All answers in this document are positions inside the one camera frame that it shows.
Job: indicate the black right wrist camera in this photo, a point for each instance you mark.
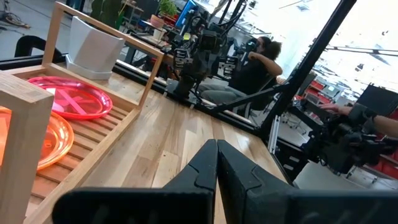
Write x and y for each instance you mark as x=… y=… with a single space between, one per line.
x=211 y=40

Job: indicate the wooden slatted shelf rack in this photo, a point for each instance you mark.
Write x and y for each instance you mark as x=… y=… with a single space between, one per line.
x=18 y=124

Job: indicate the person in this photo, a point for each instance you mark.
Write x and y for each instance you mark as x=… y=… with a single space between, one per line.
x=252 y=77

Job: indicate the green plant in clay pot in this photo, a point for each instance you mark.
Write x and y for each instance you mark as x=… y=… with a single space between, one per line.
x=168 y=7

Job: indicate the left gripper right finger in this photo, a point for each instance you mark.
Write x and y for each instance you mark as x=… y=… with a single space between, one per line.
x=267 y=205

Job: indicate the pink translucent plastic plate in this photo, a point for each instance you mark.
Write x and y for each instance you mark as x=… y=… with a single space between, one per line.
x=93 y=102

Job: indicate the red plastic bin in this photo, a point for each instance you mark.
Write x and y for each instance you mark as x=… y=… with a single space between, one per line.
x=388 y=168
x=317 y=93

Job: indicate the orange translucent plastic plate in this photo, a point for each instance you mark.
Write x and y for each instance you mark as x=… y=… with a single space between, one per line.
x=59 y=137

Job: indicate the person's forearm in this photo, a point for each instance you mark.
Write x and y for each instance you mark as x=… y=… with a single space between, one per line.
x=388 y=126

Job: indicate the black frame clamp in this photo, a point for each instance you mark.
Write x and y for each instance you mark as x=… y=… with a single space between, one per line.
x=23 y=43

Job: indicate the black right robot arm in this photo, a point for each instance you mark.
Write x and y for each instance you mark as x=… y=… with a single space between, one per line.
x=186 y=84

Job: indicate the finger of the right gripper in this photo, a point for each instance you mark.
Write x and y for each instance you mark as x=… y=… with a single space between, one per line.
x=197 y=65
x=209 y=65

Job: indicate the blue computer monitor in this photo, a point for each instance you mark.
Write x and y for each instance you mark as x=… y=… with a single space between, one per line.
x=186 y=14

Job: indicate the white angular plant pot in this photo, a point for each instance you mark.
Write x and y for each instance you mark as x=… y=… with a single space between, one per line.
x=93 y=49

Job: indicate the person's hand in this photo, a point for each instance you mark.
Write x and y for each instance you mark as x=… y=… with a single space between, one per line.
x=337 y=109

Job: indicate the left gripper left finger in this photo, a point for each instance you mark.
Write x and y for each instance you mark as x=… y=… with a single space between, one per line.
x=168 y=205

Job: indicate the green cactus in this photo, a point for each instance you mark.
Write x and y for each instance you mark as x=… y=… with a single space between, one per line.
x=105 y=11

